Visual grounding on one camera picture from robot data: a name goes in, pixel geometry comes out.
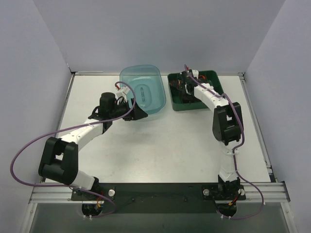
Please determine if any green compartment organizer box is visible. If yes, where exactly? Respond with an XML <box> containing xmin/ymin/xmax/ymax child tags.
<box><xmin>167</xmin><ymin>70</ymin><xmax>224</xmax><ymax>111</ymax></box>

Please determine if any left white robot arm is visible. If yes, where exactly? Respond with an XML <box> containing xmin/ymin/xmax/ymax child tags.
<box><xmin>38</xmin><ymin>92</ymin><xmax>148</xmax><ymax>191</ymax></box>

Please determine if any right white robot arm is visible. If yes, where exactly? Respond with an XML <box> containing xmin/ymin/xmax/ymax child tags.
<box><xmin>178</xmin><ymin>67</ymin><xmax>245</xmax><ymax>183</ymax></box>

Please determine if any orange black rolled tie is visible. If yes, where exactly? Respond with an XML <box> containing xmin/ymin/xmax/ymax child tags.
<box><xmin>198</xmin><ymin>75</ymin><xmax>207</xmax><ymax>82</ymax></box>

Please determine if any teal plastic tub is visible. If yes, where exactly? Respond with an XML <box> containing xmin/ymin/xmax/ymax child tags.
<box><xmin>120</xmin><ymin>65</ymin><xmax>166</xmax><ymax>115</ymax></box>

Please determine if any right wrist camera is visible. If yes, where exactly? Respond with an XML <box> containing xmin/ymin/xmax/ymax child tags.
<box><xmin>180</xmin><ymin>69</ymin><xmax>199</xmax><ymax>79</ymax></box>

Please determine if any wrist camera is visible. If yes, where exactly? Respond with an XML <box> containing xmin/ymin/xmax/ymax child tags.
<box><xmin>116</xmin><ymin>86</ymin><xmax>130</xmax><ymax>98</ymax></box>
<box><xmin>180</xmin><ymin>69</ymin><xmax>199</xmax><ymax>79</ymax></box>

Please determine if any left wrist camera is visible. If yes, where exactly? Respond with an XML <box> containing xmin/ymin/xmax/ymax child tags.
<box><xmin>116</xmin><ymin>86</ymin><xmax>130</xmax><ymax>98</ymax></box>

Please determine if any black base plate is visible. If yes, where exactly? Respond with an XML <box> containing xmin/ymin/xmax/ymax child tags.
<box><xmin>71</xmin><ymin>183</ymin><xmax>246</xmax><ymax>216</ymax></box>

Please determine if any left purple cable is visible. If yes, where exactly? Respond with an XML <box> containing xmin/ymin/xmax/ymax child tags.
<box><xmin>10</xmin><ymin>82</ymin><xmax>137</xmax><ymax>218</ymax></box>

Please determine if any aluminium rail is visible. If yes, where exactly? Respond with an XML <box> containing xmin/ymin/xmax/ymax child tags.
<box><xmin>29</xmin><ymin>183</ymin><xmax>290</xmax><ymax>204</ymax></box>

